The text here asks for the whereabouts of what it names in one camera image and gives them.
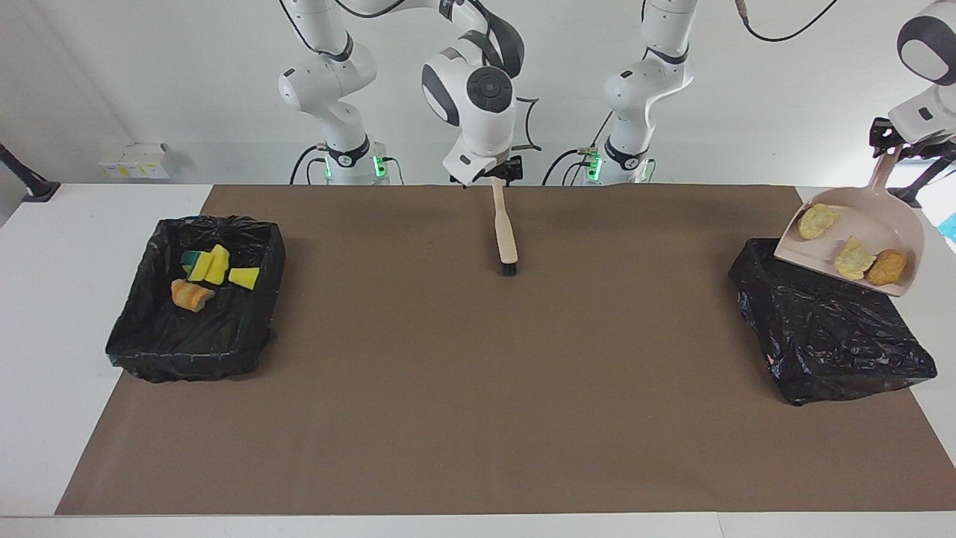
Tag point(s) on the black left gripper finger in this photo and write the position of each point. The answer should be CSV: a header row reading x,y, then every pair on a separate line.
x,y
883,133

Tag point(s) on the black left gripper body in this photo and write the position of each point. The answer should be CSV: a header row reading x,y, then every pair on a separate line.
x,y
926,149

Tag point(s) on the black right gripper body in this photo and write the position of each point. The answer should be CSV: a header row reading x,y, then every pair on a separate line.
x,y
508,170

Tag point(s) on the beige hand brush black bristles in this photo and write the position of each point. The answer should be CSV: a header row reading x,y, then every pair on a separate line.
x,y
506,232

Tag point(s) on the beige plastic dustpan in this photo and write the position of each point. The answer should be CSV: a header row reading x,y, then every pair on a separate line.
x,y
874,220

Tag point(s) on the brown peanut-shaped sponge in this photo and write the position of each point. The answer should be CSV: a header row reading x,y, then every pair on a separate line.
x,y
887,267

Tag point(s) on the blocky pale yellow foam chunk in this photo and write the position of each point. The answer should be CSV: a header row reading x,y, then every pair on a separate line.
x,y
854,258

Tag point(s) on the green yellow sponge piece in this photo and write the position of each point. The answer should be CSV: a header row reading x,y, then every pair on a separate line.
x,y
218,265
245,278
196,263

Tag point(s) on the orange striped bread-shaped sponge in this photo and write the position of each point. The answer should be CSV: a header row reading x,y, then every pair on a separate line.
x,y
192,295

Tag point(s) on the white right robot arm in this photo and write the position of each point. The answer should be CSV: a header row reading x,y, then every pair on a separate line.
x,y
478,97

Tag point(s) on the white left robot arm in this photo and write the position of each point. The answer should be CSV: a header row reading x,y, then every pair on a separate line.
x,y
650,82

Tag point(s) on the black bag bin pink mark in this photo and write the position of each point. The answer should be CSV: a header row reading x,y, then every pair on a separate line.
x,y
829,329

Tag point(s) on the black bag-lined bin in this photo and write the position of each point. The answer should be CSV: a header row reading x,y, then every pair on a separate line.
x,y
164,344

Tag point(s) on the cyan object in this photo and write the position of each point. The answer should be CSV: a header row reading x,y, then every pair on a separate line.
x,y
951,228

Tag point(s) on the brown table mat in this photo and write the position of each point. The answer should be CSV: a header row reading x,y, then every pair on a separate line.
x,y
478,433

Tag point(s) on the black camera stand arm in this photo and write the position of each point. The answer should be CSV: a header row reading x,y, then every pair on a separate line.
x,y
26,179
915,190

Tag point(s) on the large white wall box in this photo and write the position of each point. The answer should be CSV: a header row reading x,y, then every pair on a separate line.
x,y
146,161

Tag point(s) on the small white wall box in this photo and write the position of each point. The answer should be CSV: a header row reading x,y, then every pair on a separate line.
x,y
110,166

